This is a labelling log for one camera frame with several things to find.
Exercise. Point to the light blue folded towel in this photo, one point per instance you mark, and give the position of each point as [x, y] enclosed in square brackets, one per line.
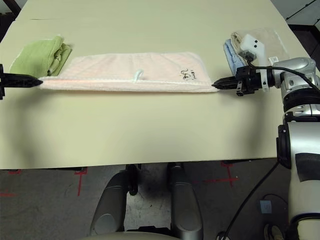
[231, 58]

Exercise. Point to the small grey floor box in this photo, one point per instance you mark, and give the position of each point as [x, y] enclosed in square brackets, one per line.
[265, 207]

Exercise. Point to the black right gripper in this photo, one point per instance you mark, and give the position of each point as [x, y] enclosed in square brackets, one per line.
[250, 82]

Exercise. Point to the grey sneaker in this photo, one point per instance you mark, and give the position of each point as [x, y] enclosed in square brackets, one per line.
[273, 232]

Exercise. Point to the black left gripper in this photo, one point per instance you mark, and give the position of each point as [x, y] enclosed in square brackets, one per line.
[1, 82]

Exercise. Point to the green folded towel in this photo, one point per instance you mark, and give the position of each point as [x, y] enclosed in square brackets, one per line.
[32, 57]

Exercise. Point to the grey left robot leg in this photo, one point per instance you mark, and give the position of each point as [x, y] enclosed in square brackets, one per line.
[110, 205]

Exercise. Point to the beige folded towel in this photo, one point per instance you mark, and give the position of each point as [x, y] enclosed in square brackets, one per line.
[265, 37]

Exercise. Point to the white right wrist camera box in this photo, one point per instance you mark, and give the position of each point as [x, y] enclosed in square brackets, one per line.
[252, 43]

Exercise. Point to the grey robot leg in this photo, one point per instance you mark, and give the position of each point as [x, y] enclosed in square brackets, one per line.
[110, 205]
[185, 205]

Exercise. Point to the pink terry towel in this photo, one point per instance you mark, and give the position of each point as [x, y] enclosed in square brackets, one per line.
[125, 70]

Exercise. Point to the black metal frame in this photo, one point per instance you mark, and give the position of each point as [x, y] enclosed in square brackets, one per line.
[300, 10]
[15, 6]

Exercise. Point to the grey right robot leg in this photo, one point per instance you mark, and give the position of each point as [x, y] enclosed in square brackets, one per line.
[185, 205]

